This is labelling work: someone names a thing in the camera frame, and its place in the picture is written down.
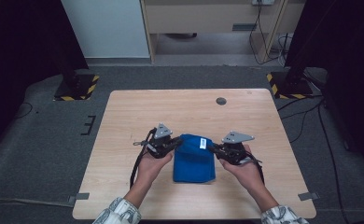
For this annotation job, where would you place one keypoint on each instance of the white cabinet panel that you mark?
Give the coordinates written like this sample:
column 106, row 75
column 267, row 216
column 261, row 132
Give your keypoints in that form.
column 105, row 28

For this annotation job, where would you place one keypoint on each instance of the white power strip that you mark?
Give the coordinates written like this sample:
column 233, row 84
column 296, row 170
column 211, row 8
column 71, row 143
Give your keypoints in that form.
column 263, row 2

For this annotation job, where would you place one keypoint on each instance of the dark curtain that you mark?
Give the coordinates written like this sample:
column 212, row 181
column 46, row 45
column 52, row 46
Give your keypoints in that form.
column 345, row 46
column 24, row 46

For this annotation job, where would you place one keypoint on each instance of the blue cloth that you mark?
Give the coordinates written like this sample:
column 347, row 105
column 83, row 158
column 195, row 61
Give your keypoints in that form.
column 194, row 165

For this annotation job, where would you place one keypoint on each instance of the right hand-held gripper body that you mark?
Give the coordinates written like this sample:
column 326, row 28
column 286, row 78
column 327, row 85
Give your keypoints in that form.
column 234, row 152

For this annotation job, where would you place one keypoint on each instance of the person's right hand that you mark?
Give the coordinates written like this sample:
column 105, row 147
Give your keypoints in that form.
column 245, row 174

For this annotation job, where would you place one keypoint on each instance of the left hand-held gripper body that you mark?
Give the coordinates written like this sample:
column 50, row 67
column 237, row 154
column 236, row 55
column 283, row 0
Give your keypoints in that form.
column 160, row 144

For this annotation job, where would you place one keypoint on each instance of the grey tape piece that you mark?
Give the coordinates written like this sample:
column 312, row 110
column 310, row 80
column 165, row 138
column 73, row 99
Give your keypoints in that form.
column 308, row 196
column 79, row 197

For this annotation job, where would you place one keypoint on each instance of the round grey table grommet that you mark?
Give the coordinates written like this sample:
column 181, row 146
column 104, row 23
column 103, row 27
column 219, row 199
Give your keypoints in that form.
column 221, row 101

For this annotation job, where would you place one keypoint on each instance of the light wooden desk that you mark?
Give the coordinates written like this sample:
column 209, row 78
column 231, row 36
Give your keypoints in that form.
column 202, row 15

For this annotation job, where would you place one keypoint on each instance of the black stand base hazard stripes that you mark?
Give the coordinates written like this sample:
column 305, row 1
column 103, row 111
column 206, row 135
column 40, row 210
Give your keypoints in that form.
column 290, row 85
column 77, row 88

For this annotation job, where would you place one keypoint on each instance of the person's left hand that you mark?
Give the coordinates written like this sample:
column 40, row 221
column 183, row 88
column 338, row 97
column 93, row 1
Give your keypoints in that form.
column 152, row 171

